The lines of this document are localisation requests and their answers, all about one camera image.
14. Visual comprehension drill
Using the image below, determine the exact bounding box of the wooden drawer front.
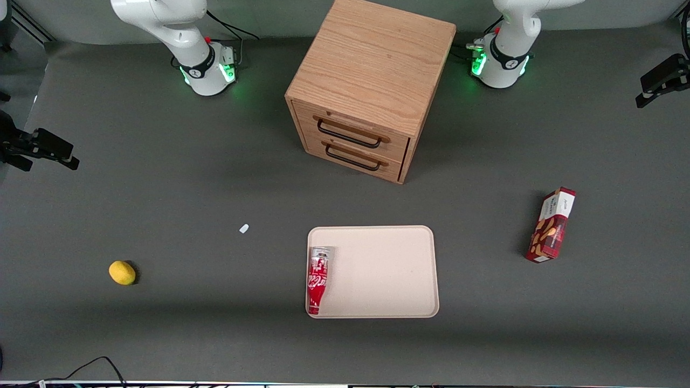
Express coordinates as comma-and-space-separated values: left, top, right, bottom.
303, 131, 405, 182
295, 101, 411, 163

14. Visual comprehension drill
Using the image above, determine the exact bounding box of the black metal drawer handle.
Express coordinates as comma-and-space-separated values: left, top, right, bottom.
316, 118, 385, 149
324, 143, 383, 172

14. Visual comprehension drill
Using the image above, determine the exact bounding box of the black right arm base cable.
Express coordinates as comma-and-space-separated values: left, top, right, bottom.
206, 10, 260, 65

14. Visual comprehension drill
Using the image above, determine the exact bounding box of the yellow lemon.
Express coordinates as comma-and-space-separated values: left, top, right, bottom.
108, 260, 136, 286

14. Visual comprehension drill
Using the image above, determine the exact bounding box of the crushed red soda can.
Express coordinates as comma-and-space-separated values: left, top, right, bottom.
307, 246, 332, 316

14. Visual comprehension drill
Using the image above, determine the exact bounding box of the red cookie box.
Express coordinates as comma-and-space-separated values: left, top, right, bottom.
526, 186, 577, 264

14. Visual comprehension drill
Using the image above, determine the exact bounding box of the black frame rail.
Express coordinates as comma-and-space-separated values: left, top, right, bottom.
10, 0, 56, 44

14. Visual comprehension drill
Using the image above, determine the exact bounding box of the black floor cable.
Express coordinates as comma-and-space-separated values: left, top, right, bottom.
38, 356, 128, 387

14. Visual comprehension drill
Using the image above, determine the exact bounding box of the beige rectangular tray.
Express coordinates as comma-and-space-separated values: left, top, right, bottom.
306, 225, 440, 319

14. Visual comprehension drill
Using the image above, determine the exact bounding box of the oak wooden drawer cabinet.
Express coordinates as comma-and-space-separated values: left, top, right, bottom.
285, 0, 457, 185

